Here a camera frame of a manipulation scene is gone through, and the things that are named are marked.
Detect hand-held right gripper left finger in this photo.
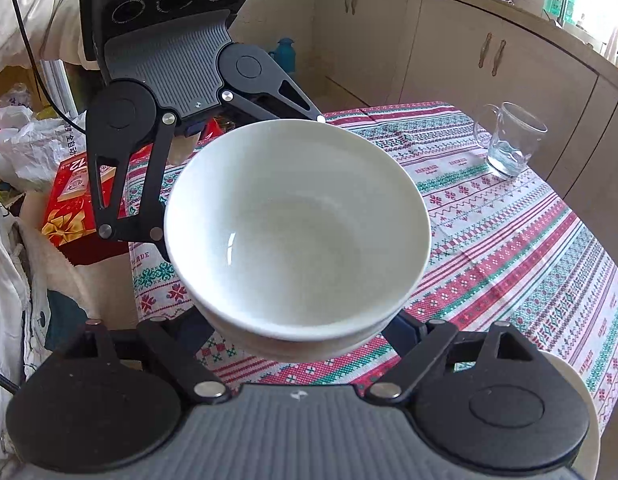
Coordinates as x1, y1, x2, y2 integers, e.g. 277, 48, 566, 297
81, 307, 232, 406

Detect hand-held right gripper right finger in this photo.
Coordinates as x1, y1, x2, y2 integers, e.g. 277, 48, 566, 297
366, 310, 537, 405

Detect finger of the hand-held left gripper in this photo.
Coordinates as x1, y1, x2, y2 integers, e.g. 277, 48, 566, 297
221, 67, 327, 126
86, 110, 180, 263

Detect white ceramic bowl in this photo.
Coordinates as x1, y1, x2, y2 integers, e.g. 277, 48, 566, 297
211, 317, 397, 362
164, 119, 432, 343
195, 296, 407, 348

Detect person's left forearm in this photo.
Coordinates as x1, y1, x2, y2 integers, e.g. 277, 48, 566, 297
0, 0, 100, 78

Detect blue thermos jug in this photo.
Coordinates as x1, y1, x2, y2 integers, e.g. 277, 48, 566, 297
268, 36, 296, 78

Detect beige fleece cloth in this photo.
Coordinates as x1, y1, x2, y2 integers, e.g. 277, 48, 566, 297
16, 192, 140, 326

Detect red gift box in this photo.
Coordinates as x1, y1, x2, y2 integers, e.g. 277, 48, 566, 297
41, 117, 224, 267

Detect red green patterned tablecloth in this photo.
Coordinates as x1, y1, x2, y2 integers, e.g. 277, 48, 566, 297
126, 101, 618, 441

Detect white kitchen cabinets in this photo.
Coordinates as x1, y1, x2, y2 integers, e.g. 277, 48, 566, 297
309, 0, 618, 221

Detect person's white jacket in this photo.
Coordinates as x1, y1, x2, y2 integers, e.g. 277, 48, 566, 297
0, 175, 52, 480

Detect white plastic bag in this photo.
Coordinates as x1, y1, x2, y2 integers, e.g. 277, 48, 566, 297
0, 105, 87, 193

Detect clear glass mug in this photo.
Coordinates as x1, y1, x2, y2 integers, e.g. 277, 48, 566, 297
473, 101, 548, 178

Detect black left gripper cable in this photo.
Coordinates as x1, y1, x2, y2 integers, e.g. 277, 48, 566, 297
0, 0, 87, 131

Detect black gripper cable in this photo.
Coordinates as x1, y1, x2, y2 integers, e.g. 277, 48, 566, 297
0, 0, 87, 131
0, 364, 20, 395

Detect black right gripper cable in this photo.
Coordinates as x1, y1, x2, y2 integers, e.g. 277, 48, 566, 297
0, 364, 20, 395

